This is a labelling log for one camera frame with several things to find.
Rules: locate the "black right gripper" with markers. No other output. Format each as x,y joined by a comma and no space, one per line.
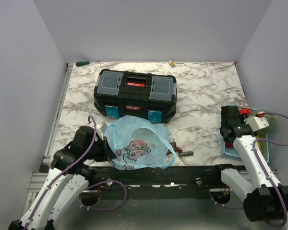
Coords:
243,117

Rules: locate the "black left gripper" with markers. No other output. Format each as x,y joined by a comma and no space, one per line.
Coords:
108,154

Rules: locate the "red fake pomegranate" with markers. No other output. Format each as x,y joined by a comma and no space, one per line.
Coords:
244,113

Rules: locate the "light blue plastic bag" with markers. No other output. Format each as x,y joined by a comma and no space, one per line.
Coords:
138,143

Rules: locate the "green fake fruit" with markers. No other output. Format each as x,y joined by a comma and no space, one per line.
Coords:
270,118

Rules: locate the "red fake fruit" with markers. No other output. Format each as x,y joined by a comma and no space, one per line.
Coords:
228,145

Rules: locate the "yellow fake fruit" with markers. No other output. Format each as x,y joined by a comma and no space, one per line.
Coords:
263,146

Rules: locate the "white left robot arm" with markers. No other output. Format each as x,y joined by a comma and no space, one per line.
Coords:
67,177

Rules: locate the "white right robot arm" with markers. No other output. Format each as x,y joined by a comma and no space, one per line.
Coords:
264,197

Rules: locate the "light blue plastic basket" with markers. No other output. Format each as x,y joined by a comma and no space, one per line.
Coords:
231,153

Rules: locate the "small metal spring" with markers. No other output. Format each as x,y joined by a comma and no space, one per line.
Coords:
186,154

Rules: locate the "brown faucet tap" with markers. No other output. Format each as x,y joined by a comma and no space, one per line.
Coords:
174,146

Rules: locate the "black plastic toolbox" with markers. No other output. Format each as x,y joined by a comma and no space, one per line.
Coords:
136,93

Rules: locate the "small yellow blue object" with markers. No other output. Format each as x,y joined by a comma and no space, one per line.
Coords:
172,64

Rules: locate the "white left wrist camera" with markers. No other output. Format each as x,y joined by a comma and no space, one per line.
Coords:
100,129

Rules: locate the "black metal base rail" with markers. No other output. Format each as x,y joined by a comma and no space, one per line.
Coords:
175,182

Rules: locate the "green handled screwdriver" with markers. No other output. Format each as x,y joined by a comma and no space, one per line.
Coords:
84,63

